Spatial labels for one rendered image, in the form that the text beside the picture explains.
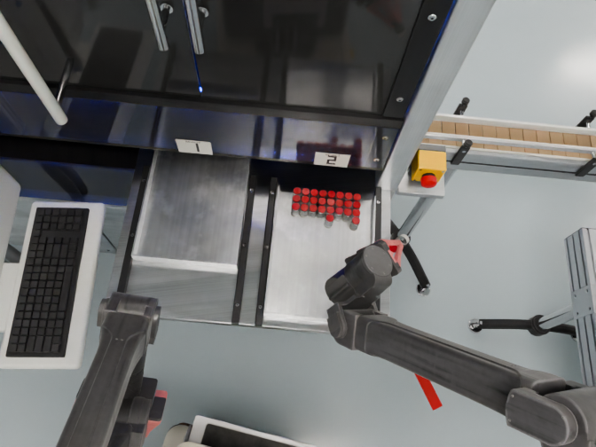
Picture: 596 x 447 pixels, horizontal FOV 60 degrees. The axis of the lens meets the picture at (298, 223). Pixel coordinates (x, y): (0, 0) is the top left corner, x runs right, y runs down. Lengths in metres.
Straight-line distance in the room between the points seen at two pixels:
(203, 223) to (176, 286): 0.18
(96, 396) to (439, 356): 0.43
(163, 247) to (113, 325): 0.61
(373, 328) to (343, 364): 1.36
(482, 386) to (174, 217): 0.93
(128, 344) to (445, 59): 0.71
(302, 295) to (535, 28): 2.38
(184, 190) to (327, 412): 1.13
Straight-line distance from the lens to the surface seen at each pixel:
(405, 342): 0.76
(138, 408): 0.89
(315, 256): 1.32
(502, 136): 1.56
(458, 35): 0.95
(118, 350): 0.73
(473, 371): 0.68
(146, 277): 1.34
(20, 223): 2.12
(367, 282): 0.83
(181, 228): 1.36
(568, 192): 2.77
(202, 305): 1.29
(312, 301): 1.29
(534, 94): 3.00
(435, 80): 1.04
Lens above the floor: 2.13
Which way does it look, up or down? 67 degrees down
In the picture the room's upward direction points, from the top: 8 degrees clockwise
